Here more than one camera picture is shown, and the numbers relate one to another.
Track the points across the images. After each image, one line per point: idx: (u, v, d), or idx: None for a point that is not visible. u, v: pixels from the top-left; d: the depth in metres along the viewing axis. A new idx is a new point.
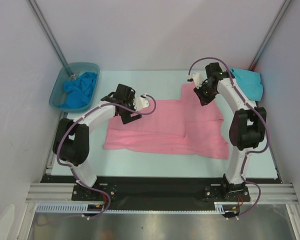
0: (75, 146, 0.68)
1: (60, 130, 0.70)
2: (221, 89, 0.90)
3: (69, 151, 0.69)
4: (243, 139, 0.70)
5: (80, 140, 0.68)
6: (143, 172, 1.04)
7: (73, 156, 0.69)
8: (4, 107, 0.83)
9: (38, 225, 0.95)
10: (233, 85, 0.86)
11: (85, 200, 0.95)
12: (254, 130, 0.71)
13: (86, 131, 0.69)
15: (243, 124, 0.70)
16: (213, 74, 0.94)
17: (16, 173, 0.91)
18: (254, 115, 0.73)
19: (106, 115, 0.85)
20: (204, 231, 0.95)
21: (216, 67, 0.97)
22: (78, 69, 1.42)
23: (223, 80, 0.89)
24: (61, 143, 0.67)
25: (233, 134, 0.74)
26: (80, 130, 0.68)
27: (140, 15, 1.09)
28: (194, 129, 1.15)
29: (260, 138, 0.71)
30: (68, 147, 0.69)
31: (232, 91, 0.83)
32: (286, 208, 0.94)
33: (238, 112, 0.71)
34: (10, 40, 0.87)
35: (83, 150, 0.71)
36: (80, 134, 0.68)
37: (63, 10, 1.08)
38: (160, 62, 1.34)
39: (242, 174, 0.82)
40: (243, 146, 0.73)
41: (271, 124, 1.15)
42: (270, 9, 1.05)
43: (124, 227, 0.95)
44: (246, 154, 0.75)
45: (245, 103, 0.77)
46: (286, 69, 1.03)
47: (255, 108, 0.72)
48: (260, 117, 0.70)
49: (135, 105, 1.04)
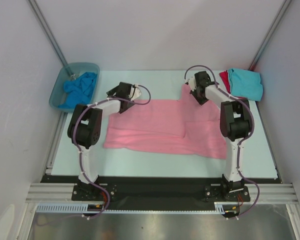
0: (90, 127, 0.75)
1: (74, 115, 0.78)
2: (209, 94, 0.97)
3: (83, 133, 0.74)
4: (233, 129, 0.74)
5: (94, 121, 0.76)
6: (143, 172, 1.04)
7: (86, 137, 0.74)
8: (3, 107, 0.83)
9: (37, 225, 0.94)
10: (218, 88, 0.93)
11: (86, 200, 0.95)
12: (242, 121, 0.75)
13: (100, 114, 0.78)
15: (230, 113, 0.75)
16: (201, 84, 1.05)
17: (16, 173, 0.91)
18: (239, 106, 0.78)
19: (114, 106, 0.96)
20: (204, 231, 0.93)
21: (204, 76, 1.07)
22: (78, 69, 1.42)
23: (209, 87, 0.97)
24: (77, 123, 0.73)
25: (224, 127, 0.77)
26: (94, 113, 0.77)
27: (140, 15, 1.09)
28: (193, 129, 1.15)
29: (249, 127, 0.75)
30: (82, 129, 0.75)
31: (217, 92, 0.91)
32: (286, 208, 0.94)
33: (224, 104, 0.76)
34: (10, 41, 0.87)
35: (95, 133, 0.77)
36: (94, 116, 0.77)
37: (63, 10, 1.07)
38: (160, 62, 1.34)
39: (239, 169, 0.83)
40: (234, 137, 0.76)
41: (271, 124, 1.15)
42: (270, 9, 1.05)
43: (124, 227, 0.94)
44: (239, 145, 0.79)
45: (230, 97, 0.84)
46: (286, 69, 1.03)
47: (240, 100, 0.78)
48: (245, 107, 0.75)
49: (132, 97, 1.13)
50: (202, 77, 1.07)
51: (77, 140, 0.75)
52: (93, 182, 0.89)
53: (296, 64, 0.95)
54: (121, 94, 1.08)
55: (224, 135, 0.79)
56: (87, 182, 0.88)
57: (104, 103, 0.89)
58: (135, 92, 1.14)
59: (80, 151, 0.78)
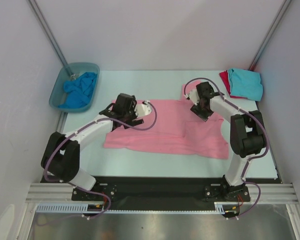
0: (62, 163, 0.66)
1: (51, 145, 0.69)
2: (214, 106, 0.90)
3: (56, 168, 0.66)
4: (246, 145, 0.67)
5: (68, 157, 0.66)
6: (143, 172, 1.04)
7: (60, 173, 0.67)
8: (4, 107, 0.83)
9: (38, 225, 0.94)
10: (224, 100, 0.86)
11: (85, 200, 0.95)
12: (255, 136, 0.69)
13: (76, 148, 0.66)
15: (242, 128, 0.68)
16: (205, 95, 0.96)
17: (16, 173, 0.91)
18: (250, 119, 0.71)
19: (103, 129, 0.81)
20: (204, 231, 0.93)
21: (208, 88, 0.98)
22: (78, 69, 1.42)
23: (214, 98, 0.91)
24: (50, 159, 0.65)
25: (235, 142, 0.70)
26: (70, 148, 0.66)
27: (140, 15, 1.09)
28: (193, 129, 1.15)
29: (263, 143, 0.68)
30: (55, 163, 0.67)
31: (224, 104, 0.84)
32: (286, 208, 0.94)
33: (234, 118, 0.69)
34: (11, 40, 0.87)
35: (71, 168, 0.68)
36: (69, 152, 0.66)
37: (63, 10, 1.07)
38: (160, 62, 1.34)
39: (243, 178, 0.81)
40: (246, 153, 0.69)
41: (271, 124, 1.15)
42: (270, 9, 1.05)
43: (124, 228, 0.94)
44: (248, 161, 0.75)
45: (239, 109, 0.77)
46: (286, 69, 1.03)
47: (251, 113, 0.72)
48: (257, 121, 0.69)
49: (136, 112, 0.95)
50: (204, 88, 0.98)
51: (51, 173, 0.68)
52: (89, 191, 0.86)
53: (296, 65, 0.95)
54: (117, 110, 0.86)
55: (236, 152, 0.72)
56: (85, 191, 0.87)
57: (85, 130, 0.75)
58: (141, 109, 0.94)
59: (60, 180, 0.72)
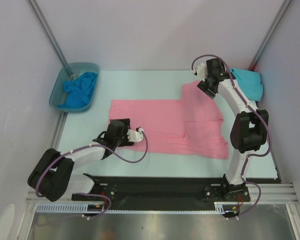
0: (53, 180, 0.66)
1: (44, 161, 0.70)
2: (221, 90, 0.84)
3: (46, 185, 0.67)
4: (245, 142, 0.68)
5: (60, 175, 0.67)
6: (143, 172, 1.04)
7: (48, 190, 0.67)
8: (4, 106, 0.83)
9: (37, 225, 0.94)
10: (234, 87, 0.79)
11: (85, 200, 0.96)
12: (256, 133, 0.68)
13: (68, 167, 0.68)
15: (245, 127, 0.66)
16: (214, 73, 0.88)
17: (16, 173, 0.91)
18: (256, 117, 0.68)
19: (96, 154, 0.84)
20: (204, 231, 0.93)
21: (219, 66, 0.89)
22: (78, 69, 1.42)
23: (224, 82, 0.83)
24: (42, 174, 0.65)
25: (235, 137, 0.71)
26: (63, 165, 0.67)
27: (139, 15, 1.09)
28: (193, 129, 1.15)
29: (262, 141, 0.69)
30: (46, 180, 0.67)
31: (233, 93, 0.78)
32: (286, 208, 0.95)
33: (240, 115, 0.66)
34: (11, 40, 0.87)
35: (60, 187, 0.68)
36: (62, 170, 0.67)
37: (63, 10, 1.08)
38: (160, 62, 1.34)
39: (243, 176, 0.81)
40: (244, 149, 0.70)
41: (271, 124, 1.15)
42: (269, 10, 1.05)
43: (124, 228, 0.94)
44: (247, 157, 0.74)
45: (247, 106, 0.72)
46: (286, 70, 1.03)
47: (257, 111, 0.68)
48: (262, 121, 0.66)
49: (129, 136, 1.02)
50: (215, 66, 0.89)
51: (40, 190, 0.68)
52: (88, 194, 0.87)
53: (296, 65, 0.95)
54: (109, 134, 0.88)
55: (233, 146, 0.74)
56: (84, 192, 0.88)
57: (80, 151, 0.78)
58: (134, 135, 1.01)
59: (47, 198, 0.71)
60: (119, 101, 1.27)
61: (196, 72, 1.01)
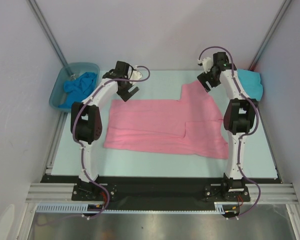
0: (89, 125, 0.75)
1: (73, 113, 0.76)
2: (222, 79, 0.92)
3: (83, 130, 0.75)
4: (234, 124, 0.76)
5: (93, 120, 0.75)
6: (146, 172, 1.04)
7: (86, 135, 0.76)
8: (4, 106, 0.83)
9: (37, 225, 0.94)
10: (233, 76, 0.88)
11: (85, 200, 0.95)
12: (245, 118, 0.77)
13: (97, 110, 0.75)
15: (235, 112, 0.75)
16: (218, 64, 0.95)
17: (16, 173, 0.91)
18: (247, 104, 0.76)
19: (111, 89, 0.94)
20: (204, 231, 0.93)
21: (223, 57, 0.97)
22: (78, 69, 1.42)
23: (225, 71, 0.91)
24: (75, 122, 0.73)
25: (226, 120, 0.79)
26: (91, 111, 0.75)
27: (140, 15, 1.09)
28: (194, 128, 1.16)
29: (250, 125, 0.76)
30: (82, 126, 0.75)
31: (230, 81, 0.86)
32: (286, 208, 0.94)
33: (232, 101, 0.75)
34: (10, 41, 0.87)
35: (98, 129, 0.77)
36: (91, 114, 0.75)
37: (63, 10, 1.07)
38: (160, 62, 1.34)
39: (239, 165, 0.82)
40: (236, 131, 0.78)
41: (271, 123, 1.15)
42: (270, 10, 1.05)
43: (124, 227, 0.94)
44: (240, 140, 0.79)
45: (241, 93, 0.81)
46: (286, 69, 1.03)
47: (249, 99, 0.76)
48: (252, 106, 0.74)
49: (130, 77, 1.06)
50: (220, 58, 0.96)
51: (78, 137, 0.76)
52: (94, 182, 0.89)
53: (296, 64, 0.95)
54: (117, 72, 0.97)
55: (226, 128, 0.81)
56: (88, 181, 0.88)
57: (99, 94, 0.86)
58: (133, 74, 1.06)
59: (82, 147, 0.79)
60: (120, 101, 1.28)
61: (202, 63, 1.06)
